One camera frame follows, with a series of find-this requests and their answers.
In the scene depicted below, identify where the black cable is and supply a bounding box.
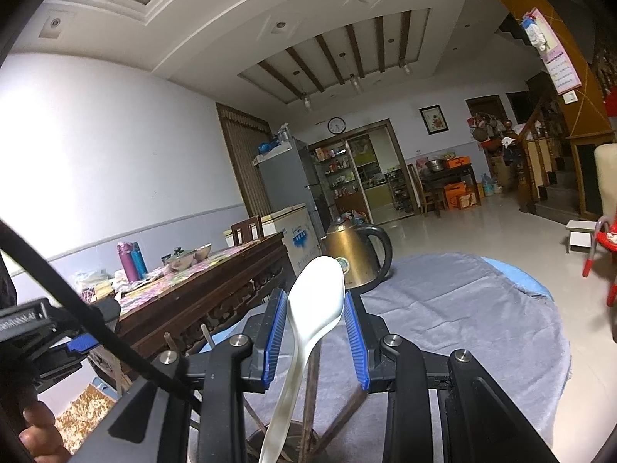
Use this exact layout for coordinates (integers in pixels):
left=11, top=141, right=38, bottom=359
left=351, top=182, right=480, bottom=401
left=0, top=218, right=204, bottom=411

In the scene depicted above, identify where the framed wall picture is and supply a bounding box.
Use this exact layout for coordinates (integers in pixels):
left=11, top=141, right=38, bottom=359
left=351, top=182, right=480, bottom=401
left=419, top=105, right=448, bottom=135

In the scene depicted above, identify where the purple water bottle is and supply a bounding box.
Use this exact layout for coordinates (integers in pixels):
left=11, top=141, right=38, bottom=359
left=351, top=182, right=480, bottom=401
left=117, top=242, right=139, bottom=282

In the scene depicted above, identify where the pink wall calendar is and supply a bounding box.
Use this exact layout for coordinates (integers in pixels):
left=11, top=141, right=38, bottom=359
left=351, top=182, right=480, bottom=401
left=521, top=8, right=583, bottom=95

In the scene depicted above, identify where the red plastic chair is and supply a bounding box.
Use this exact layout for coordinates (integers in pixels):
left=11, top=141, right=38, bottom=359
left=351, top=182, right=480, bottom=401
left=581, top=216, right=617, bottom=308

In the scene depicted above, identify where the white small step stool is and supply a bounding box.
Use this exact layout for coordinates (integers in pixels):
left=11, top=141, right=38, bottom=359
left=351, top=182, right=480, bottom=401
left=566, top=221, right=596, bottom=253

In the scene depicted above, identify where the metal chopstick in cup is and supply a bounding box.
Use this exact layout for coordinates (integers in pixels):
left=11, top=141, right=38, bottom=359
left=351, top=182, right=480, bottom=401
left=308, top=387, right=369, bottom=461

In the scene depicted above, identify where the white chest freezer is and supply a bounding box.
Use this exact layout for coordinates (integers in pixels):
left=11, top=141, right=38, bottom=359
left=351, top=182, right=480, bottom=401
left=221, top=201, right=324, bottom=281

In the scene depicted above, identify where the steel utensil holder cup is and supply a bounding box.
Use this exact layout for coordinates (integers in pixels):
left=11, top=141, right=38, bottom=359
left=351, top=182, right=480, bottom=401
left=247, top=421, right=330, bottom=463

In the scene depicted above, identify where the orange box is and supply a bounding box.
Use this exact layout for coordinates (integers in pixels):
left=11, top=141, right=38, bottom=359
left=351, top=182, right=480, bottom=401
left=443, top=182, right=467, bottom=209

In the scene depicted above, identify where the gold electric kettle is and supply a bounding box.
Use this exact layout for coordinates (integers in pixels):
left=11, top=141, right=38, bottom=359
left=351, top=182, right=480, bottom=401
left=321, top=215, right=393, bottom=295

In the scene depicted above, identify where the dark wooden dining table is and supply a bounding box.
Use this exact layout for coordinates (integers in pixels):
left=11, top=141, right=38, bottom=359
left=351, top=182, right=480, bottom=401
left=419, top=157, right=481, bottom=216

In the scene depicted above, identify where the grey table cloth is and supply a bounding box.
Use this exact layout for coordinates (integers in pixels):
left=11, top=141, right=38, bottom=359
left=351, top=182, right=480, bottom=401
left=187, top=251, right=572, bottom=463

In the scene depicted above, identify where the person's left hand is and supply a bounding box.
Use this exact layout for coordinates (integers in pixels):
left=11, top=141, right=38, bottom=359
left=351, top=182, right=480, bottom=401
left=19, top=400, right=71, bottom=463

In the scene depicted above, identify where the dark carved wooden sideboard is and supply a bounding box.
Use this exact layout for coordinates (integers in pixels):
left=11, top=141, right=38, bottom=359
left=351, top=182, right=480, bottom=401
left=81, top=230, right=298, bottom=363

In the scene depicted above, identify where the grey refrigerator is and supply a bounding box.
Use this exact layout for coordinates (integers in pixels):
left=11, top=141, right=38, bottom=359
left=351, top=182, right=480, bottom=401
left=253, top=138, right=332, bottom=238

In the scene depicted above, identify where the metal chopstick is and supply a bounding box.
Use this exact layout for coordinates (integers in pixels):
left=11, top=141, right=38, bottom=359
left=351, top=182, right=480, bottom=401
left=308, top=387, right=369, bottom=461
left=298, top=342, right=321, bottom=463

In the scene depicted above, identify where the white ceramic spoon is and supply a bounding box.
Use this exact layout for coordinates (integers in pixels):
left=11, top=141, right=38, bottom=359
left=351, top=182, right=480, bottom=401
left=260, top=256, right=345, bottom=462

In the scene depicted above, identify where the round wall clock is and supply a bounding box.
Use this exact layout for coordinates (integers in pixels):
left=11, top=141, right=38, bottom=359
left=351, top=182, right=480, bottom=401
left=326, top=116, right=346, bottom=136

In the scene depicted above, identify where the blue water bottle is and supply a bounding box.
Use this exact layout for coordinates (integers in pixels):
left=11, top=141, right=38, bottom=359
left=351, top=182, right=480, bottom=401
left=131, top=243, right=147, bottom=279

